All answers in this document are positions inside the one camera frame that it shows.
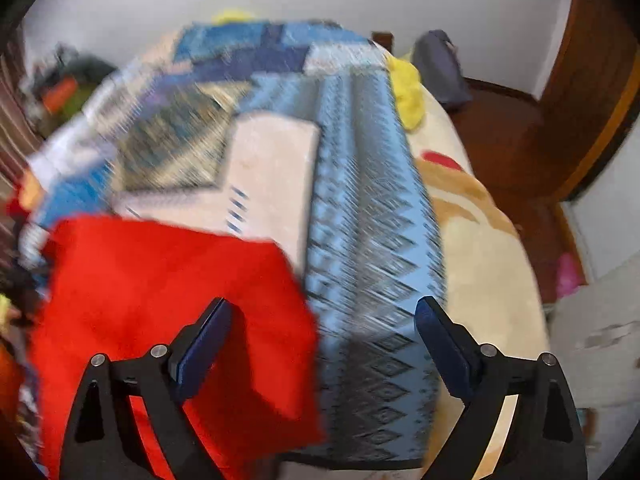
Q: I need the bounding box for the pile of clothes and clutter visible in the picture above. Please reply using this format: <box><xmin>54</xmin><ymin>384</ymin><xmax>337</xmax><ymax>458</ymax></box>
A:
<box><xmin>30</xmin><ymin>44</ymin><xmax>121</xmax><ymax>131</ymax></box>

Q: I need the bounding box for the cream cartoon print blanket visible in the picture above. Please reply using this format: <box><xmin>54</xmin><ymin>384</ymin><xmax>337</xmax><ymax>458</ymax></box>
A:
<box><xmin>395</xmin><ymin>85</ymin><xmax>551</xmax><ymax>480</ymax></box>

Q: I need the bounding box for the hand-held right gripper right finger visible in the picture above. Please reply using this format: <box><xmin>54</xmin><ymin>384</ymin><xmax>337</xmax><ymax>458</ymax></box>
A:
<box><xmin>416</xmin><ymin>296</ymin><xmax>588</xmax><ymax>480</ymax></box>

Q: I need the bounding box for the pink object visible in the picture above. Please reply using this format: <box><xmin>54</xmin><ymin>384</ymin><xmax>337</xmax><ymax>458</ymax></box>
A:
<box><xmin>555</xmin><ymin>252</ymin><xmax>584</xmax><ymax>297</ymax></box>

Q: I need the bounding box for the blue patchwork quilt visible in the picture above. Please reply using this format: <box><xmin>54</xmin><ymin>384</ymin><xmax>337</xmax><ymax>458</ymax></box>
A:
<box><xmin>20</xmin><ymin>20</ymin><xmax>448</xmax><ymax>466</ymax></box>

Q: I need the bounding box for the green cloth covered cabinet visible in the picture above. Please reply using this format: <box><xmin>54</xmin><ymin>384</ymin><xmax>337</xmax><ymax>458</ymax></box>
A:
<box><xmin>60</xmin><ymin>60</ymin><xmax>122</xmax><ymax>122</ymax></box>

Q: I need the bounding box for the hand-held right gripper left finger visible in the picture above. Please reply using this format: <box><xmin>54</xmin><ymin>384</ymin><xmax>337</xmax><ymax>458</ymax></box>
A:
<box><xmin>59</xmin><ymin>296</ymin><xmax>234</xmax><ymax>480</ymax></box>

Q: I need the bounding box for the grey backpack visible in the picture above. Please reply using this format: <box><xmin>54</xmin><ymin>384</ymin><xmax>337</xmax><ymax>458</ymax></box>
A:
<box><xmin>412</xmin><ymin>30</ymin><xmax>473</xmax><ymax>111</ymax></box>

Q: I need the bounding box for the striped brown curtain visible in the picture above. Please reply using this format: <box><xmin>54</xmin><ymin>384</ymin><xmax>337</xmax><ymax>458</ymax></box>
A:
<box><xmin>0</xmin><ymin>30</ymin><xmax>47</xmax><ymax>186</ymax></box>

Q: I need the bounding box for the red zip jacket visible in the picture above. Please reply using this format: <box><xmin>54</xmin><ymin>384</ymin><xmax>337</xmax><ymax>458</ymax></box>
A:
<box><xmin>27</xmin><ymin>214</ymin><xmax>328</xmax><ymax>480</ymax></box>

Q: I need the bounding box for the yellow fleece cloth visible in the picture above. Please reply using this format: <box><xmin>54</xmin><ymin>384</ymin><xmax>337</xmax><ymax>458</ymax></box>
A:
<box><xmin>387</xmin><ymin>55</ymin><xmax>427</xmax><ymax>132</ymax></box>

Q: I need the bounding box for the orange box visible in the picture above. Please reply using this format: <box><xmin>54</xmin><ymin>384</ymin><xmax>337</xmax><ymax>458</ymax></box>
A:
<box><xmin>42</xmin><ymin>79</ymin><xmax>79</xmax><ymax>112</ymax></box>

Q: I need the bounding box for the white shirt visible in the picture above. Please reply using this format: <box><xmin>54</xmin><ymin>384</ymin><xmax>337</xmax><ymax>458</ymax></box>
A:
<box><xmin>27</xmin><ymin>117</ymin><xmax>117</xmax><ymax>187</ymax></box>

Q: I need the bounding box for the yellow plush cushion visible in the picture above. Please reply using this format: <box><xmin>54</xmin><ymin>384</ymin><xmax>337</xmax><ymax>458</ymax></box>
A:
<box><xmin>212</xmin><ymin>8</ymin><xmax>257</xmax><ymax>26</ymax></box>

